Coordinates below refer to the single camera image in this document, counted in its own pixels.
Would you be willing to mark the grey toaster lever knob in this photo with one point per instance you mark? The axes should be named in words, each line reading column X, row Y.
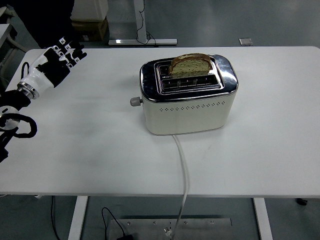
column 135, row 102

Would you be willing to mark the white frame furniture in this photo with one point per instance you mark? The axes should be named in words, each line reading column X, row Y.
column 3, row 32

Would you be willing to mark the black caster wheel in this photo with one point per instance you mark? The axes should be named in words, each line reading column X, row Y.
column 301, row 201

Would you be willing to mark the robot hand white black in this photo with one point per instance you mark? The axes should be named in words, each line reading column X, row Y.
column 40, row 72

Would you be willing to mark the brown cardboard box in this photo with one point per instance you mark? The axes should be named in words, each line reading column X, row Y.
column 91, row 28

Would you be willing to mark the grey floor socket plate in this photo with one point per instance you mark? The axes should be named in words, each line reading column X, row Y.
column 245, row 41

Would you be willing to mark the grey metal plate with screws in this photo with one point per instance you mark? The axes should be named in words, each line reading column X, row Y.
column 200, row 228

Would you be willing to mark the cream toaster chrome top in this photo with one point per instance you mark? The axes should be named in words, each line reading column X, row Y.
column 190, row 115

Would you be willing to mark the white table leg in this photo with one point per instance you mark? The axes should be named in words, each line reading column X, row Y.
column 77, row 217
column 262, row 220

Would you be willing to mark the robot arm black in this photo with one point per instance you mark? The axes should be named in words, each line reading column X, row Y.
column 12, row 100

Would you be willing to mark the toasted bread slice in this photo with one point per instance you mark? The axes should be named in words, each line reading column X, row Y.
column 190, row 66

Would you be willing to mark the person's legs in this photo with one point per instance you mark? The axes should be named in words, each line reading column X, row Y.
column 50, row 20

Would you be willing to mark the white box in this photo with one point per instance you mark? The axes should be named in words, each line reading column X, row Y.
column 90, row 10

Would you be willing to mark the silver desk base and column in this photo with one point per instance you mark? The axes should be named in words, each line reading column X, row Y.
column 142, row 42

